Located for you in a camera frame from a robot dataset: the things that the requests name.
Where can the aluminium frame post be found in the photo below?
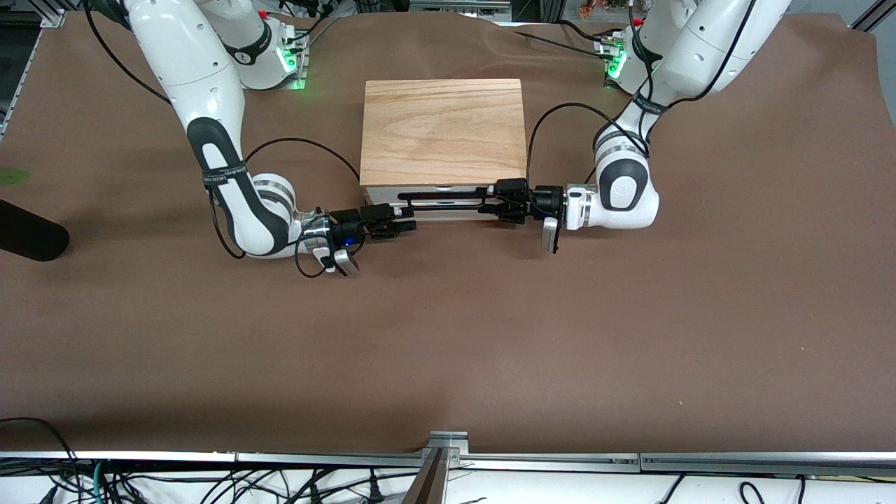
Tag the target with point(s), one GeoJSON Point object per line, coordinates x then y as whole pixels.
{"type": "Point", "coordinates": [437, 465]}

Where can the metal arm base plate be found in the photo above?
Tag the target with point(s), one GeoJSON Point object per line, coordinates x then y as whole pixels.
{"type": "Point", "coordinates": [297, 63]}
{"type": "Point", "coordinates": [609, 59]}

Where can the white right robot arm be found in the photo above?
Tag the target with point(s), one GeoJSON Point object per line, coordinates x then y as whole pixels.
{"type": "Point", "coordinates": [189, 77]}

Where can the brown table cover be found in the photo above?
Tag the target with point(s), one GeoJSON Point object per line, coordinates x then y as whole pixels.
{"type": "Point", "coordinates": [448, 336]}

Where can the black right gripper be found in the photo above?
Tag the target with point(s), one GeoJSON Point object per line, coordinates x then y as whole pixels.
{"type": "Point", "coordinates": [346, 228]}

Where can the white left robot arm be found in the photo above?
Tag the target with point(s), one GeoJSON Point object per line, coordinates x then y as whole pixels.
{"type": "Point", "coordinates": [626, 192]}

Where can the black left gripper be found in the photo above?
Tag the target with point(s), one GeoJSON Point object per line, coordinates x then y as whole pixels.
{"type": "Point", "coordinates": [545, 201]}

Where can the light wooden drawer cabinet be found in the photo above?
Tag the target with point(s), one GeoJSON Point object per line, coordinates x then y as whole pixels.
{"type": "Point", "coordinates": [442, 129]}

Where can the aluminium corner profile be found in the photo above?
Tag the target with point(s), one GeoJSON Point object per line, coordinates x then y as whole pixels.
{"type": "Point", "coordinates": [875, 14]}
{"type": "Point", "coordinates": [66, 12]}

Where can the black cylindrical object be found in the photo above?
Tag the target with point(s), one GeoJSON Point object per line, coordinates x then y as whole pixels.
{"type": "Point", "coordinates": [28, 234]}

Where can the green leaf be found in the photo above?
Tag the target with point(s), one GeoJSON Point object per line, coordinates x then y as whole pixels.
{"type": "Point", "coordinates": [12, 177]}

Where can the aluminium frame rail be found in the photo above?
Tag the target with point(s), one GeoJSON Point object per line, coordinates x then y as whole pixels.
{"type": "Point", "coordinates": [210, 458]}

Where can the white-fronted wooden drawer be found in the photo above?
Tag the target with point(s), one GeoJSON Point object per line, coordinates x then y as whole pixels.
{"type": "Point", "coordinates": [381, 196]}

